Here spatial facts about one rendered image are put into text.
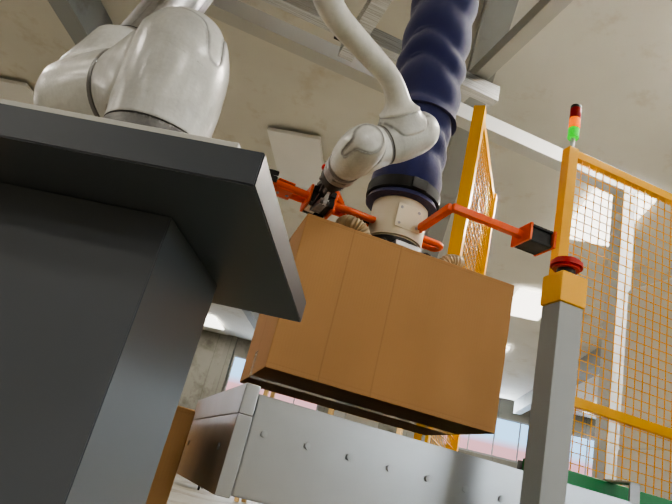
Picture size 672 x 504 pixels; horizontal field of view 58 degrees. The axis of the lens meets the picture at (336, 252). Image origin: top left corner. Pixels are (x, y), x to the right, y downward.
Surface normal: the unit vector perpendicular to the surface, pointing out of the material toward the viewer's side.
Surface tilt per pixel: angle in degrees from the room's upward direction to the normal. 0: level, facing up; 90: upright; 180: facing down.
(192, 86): 93
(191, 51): 88
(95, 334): 90
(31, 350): 90
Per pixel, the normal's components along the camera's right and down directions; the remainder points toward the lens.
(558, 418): 0.34, -0.27
